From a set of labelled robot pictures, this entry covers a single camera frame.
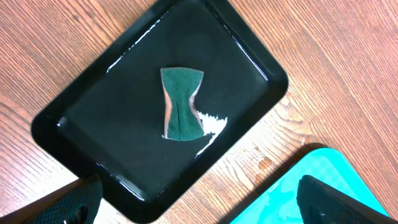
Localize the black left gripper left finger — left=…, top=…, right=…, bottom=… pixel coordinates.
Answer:
left=1, top=175, right=103, bottom=224

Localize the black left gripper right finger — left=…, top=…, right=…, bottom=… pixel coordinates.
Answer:
left=297, top=175, right=397, bottom=224

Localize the blue plastic tray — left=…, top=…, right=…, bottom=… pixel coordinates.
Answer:
left=233, top=147, right=395, bottom=223

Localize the black plastic tray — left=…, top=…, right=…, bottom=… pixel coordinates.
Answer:
left=31, top=0, right=289, bottom=223

